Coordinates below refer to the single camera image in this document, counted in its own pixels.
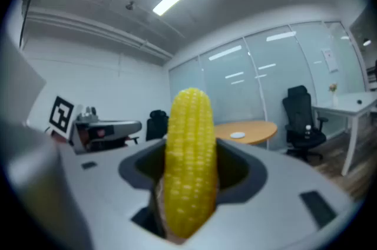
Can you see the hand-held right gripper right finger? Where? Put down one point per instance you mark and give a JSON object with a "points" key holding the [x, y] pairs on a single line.
{"points": [[274, 213]]}

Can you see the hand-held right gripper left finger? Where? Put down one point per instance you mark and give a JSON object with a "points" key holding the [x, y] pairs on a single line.
{"points": [[106, 198]]}

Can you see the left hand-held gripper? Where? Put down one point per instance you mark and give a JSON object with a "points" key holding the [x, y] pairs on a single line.
{"points": [[62, 114]]}

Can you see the white round plate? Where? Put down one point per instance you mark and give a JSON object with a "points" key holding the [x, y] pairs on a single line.
{"points": [[237, 135]]}

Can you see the black office chair with clothing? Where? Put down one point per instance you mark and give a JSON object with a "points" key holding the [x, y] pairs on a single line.
{"points": [[156, 125]]}

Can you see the black office chair with bottle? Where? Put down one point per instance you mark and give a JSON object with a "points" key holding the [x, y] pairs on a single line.
{"points": [[303, 122]]}

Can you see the white ceiling pipe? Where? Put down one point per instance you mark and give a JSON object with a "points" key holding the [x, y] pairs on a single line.
{"points": [[97, 29]]}

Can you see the ceiling sprinkler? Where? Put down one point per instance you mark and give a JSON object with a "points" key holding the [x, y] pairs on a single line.
{"points": [[130, 5]]}

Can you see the white desk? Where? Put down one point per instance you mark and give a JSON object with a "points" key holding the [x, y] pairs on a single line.
{"points": [[350, 104]]}

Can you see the flower vase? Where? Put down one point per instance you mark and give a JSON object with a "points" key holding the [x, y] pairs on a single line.
{"points": [[333, 94]]}

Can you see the small black desk object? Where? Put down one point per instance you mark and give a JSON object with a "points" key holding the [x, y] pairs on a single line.
{"points": [[359, 101]]}

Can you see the paper notice on glass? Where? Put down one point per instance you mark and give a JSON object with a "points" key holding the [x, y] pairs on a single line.
{"points": [[330, 60]]}

